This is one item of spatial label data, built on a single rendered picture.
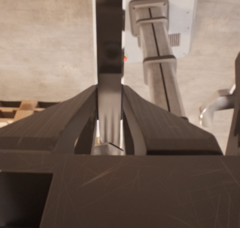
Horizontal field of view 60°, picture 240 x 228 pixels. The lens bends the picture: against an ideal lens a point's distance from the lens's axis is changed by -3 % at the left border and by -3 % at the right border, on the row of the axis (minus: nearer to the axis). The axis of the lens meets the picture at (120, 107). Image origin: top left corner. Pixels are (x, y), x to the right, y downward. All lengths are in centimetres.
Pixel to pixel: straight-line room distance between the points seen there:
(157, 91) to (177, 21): 65
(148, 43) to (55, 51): 98
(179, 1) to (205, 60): 73
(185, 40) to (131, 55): 34
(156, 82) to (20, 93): 163
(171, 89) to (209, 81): 131
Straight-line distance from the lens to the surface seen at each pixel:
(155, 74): 79
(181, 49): 141
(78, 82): 192
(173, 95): 72
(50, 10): 159
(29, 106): 217
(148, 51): 88
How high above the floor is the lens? 139
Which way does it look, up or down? 41 degrees down
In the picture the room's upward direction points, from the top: 180 degrees counter-clockwise
